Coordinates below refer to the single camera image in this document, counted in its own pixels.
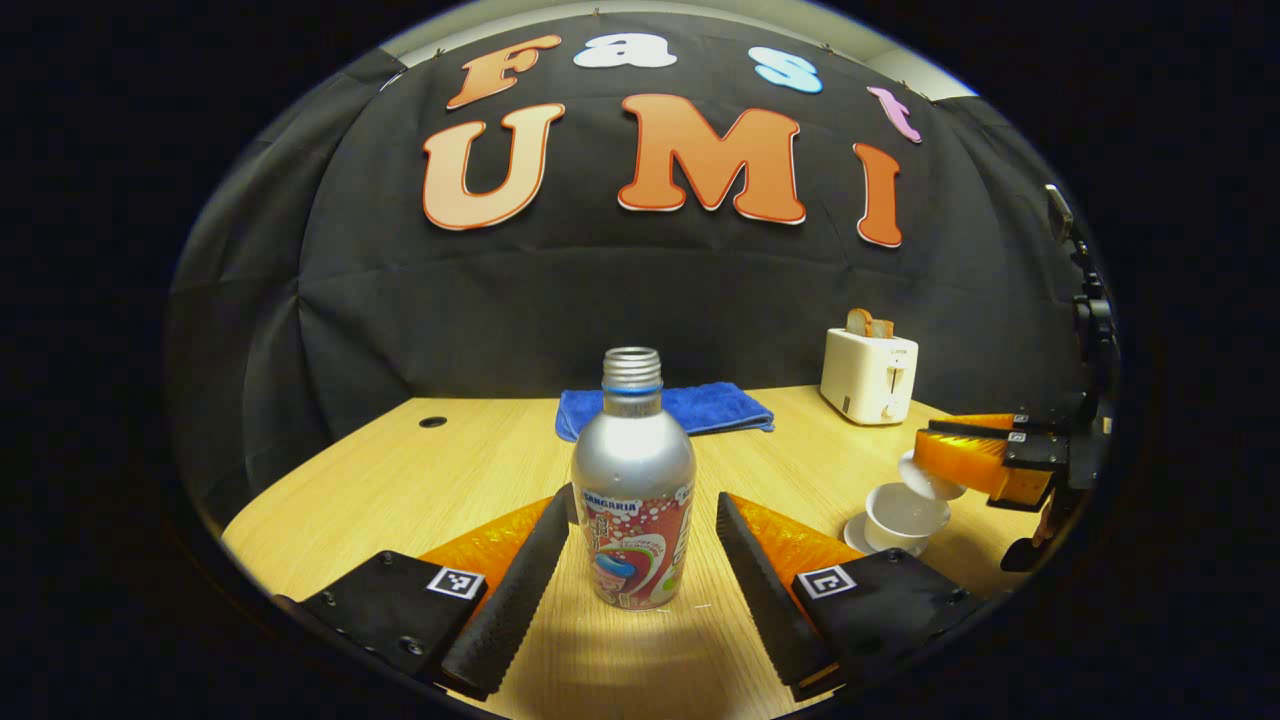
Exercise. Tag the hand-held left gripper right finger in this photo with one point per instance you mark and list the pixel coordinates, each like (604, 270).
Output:
(765, 600)

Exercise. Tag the white teacup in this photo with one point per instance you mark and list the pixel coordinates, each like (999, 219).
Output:
(900, 520)

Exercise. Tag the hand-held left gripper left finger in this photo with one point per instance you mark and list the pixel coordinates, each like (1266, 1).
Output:
(510, 600)

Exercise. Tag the cream toaster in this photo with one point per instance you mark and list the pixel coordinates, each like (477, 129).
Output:
(868, 375)

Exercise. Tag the toast bread slice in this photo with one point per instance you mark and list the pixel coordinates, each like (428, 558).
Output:
(858, 322)
(883, 328)

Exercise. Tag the black camera stand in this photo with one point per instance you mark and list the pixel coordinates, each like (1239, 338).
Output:
(1090, 300)

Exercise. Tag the white teacup lid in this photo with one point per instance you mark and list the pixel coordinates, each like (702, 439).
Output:
(925, 482)

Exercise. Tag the black backdrop cloth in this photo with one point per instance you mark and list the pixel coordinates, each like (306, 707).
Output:
(640, 290)

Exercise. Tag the blue folded cloth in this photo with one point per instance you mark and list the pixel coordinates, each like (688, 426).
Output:
(715, 405)

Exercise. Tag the white saucer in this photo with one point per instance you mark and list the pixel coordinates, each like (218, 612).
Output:
(853, 535)

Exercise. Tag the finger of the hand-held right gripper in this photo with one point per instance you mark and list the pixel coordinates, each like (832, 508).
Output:
(975, 429)
(975, 465)

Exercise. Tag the silver water bottle red label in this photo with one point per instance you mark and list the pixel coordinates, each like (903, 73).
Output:
(633, 480)

